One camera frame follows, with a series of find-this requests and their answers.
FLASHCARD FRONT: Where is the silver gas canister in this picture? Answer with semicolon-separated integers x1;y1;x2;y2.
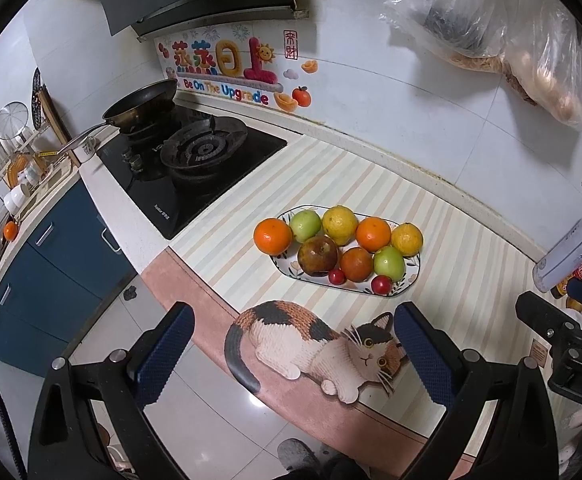
532;214;582;293

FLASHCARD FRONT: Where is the metal mesh strainer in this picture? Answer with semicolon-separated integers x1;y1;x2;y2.
0;101;29;141

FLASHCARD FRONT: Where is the wooden cutting board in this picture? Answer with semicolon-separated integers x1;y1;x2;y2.
38;87;72;146

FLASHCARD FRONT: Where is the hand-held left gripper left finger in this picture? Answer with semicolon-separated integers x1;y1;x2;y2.
28;302;195;480

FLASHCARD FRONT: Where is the person's grey shoe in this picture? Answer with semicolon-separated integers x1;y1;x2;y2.
277;437;322;476

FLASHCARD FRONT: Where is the green apple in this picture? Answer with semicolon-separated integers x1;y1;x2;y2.
289;209;323;243
373;245;406;281

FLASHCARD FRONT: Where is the reddish brown orange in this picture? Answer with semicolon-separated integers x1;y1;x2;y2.
339;246;375;282

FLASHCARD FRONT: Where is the white mug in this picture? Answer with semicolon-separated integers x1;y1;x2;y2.
76;137;98;163

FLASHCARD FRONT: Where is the black frying pan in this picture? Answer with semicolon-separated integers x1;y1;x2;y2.
55;78;178;157

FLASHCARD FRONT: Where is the blue kitchen cabinet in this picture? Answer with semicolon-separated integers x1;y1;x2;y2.
0;180;136;378

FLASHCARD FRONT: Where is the dark brown fruit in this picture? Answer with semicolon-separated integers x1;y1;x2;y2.
297;235;339;278

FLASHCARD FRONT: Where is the dish rack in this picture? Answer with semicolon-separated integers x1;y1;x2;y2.
0;130;72;211

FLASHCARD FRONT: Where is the clear plastic bag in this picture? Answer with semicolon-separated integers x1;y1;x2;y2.
381;0;582;132

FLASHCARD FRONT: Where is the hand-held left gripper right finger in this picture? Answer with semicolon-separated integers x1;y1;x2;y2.
393;302;558;480

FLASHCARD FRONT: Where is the floral ceramic plate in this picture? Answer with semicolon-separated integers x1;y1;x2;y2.
270;205;422;297

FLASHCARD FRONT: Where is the colourful wall sticker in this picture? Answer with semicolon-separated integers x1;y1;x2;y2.
157;30;313;111

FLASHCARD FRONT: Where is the striped cat print mat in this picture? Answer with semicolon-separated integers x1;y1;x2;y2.
140;132;582;466

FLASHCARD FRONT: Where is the yellow citrus fruit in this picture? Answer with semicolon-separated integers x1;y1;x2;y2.
321;205;359;246
390;222;424;258

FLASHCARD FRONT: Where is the black gas stove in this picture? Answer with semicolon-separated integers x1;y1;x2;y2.
96;105;288;241

